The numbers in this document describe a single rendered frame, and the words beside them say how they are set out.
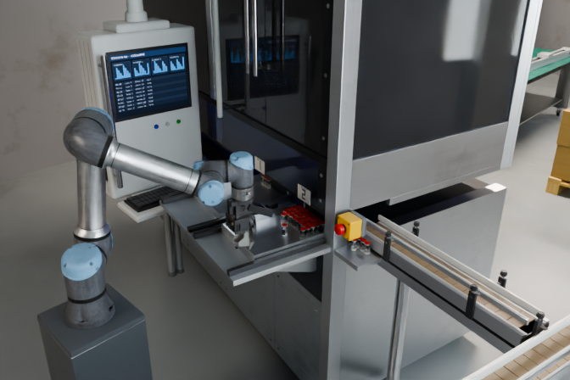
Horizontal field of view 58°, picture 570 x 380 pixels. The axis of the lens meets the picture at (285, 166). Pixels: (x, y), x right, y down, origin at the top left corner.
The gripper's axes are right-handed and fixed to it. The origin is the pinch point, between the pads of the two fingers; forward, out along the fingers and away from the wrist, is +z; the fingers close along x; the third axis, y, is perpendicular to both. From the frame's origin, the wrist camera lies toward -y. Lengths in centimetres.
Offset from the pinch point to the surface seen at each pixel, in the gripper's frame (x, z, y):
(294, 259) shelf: 10.5, 3.7, -12.2
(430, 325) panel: 13, 65, -87
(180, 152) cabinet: -91, -3, -11
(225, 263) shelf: 0.0, 3.6, 9.8
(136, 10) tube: -95, -71, 2
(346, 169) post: 12.4, -26.9, -31.8
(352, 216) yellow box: 18.3, -11.4, -30.8
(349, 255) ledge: 18.9, 3.7, -29.7
